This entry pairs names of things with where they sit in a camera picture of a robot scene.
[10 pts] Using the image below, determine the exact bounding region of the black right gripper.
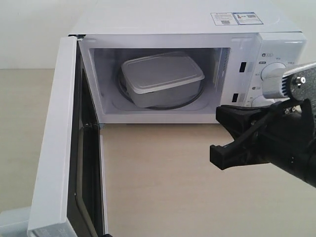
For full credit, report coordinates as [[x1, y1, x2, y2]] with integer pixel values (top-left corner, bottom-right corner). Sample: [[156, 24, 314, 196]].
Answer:
[[209, 100, 316, 187]]

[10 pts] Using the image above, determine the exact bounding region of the white plastic lidded container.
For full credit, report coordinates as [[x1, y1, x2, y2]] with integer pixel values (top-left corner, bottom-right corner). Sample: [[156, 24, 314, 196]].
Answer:
[[121, 51, 205, 108]]

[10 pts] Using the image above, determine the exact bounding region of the white microwave door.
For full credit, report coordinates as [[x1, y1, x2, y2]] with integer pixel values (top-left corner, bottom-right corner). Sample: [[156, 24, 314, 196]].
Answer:
[[27, 35, 109, 237]]

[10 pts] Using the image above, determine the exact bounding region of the white upper microwave knob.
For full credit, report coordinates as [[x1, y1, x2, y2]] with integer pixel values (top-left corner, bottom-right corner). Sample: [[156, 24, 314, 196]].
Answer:
[[261, 62, 286, 80]]

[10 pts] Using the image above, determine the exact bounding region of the white microwave oven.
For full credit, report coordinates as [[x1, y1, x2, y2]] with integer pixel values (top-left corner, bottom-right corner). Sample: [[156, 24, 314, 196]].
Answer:
[[70, 0, 307, 124]]

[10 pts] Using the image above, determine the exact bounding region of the glass microwave turntable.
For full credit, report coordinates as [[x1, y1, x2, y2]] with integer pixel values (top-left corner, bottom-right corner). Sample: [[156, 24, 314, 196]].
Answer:
[[116, 72, 205, 110]]

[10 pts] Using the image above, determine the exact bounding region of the blue energy label sticker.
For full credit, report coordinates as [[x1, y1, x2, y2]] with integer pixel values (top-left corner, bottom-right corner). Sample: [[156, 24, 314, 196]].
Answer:
[[233, 12, 261, 25]]

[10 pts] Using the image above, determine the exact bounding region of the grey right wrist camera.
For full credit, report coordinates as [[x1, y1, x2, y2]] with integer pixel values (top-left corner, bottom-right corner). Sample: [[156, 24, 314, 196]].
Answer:
[[262, 62, 316, 103]]

